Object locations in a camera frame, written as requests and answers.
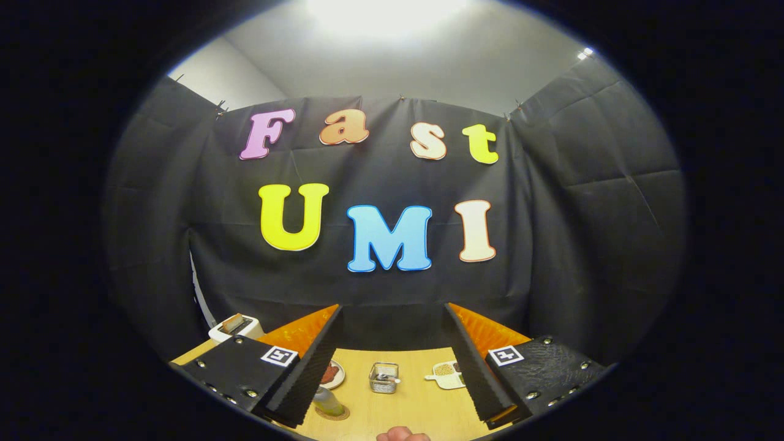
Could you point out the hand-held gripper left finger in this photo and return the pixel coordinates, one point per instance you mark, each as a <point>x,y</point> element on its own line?
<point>315,367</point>

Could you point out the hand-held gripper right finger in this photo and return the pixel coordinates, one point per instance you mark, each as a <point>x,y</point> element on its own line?
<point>474,373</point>

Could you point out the silver bottle with green label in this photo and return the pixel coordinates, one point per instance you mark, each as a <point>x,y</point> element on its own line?
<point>327,401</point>

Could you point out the round cork coaster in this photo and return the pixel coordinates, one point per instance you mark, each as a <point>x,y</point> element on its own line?
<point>342,415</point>

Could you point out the brown meat patty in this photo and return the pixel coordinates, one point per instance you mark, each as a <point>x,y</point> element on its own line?
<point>329,373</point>

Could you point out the grey round plate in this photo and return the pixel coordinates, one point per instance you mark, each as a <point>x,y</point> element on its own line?
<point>340,375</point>

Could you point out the white divided grain tray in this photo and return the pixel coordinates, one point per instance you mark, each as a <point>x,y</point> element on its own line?
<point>444,375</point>

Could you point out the wooden table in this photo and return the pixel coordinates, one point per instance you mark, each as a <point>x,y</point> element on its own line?
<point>410,407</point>

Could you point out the cream toaster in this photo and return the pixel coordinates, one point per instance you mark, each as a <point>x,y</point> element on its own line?
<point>248,324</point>

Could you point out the toast slice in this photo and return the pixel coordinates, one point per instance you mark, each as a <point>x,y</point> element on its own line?
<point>231,323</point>

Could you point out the black backdrop cloth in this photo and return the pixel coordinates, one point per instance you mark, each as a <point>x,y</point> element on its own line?
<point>380,177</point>

